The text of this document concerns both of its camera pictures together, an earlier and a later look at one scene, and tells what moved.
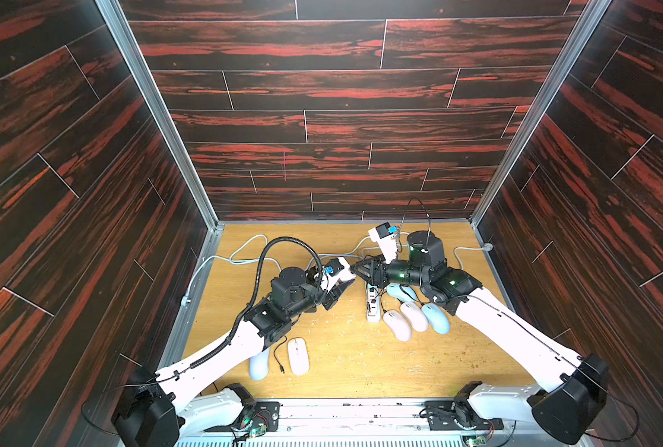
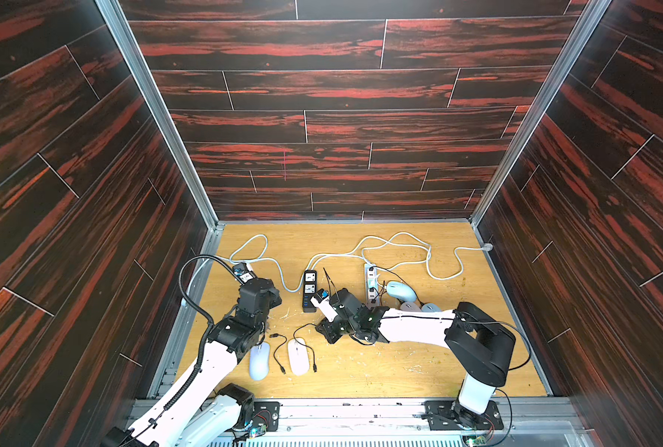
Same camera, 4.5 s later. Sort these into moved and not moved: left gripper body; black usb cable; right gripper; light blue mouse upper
Moved: left gripper body; right gripper
Not moved: black usb cable; light blue mouse upper
